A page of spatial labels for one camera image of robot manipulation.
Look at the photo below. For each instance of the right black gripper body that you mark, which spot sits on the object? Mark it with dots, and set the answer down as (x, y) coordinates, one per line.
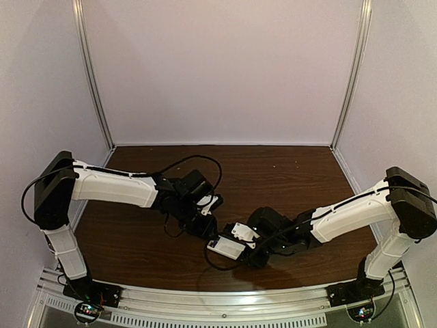
(251, 260)

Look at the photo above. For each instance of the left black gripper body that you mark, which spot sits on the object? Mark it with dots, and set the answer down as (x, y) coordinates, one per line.
(192, 225)

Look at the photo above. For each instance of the white remote control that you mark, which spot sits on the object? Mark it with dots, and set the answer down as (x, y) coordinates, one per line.
(228, 248)

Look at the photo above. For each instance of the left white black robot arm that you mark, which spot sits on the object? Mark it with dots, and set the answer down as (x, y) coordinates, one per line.
(190, 200)

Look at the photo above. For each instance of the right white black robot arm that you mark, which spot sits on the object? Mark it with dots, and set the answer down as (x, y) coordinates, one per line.
(399, 198)

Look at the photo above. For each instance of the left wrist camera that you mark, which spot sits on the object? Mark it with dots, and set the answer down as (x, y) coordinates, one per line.
(209, 203)

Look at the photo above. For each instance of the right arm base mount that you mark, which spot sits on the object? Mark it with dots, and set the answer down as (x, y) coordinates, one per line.
(357, 297)

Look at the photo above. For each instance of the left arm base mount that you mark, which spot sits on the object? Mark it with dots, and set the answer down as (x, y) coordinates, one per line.
(93, 297)

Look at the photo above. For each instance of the left aluminium corner post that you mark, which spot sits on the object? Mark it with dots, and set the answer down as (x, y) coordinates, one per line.
(79, 17)

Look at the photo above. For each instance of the aluminium corner post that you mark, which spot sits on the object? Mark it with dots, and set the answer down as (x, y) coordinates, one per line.
(79, 17)
(364, 24)

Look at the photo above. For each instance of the right aluminium corner post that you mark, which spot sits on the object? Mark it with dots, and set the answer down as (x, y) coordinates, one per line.
(364, 24)

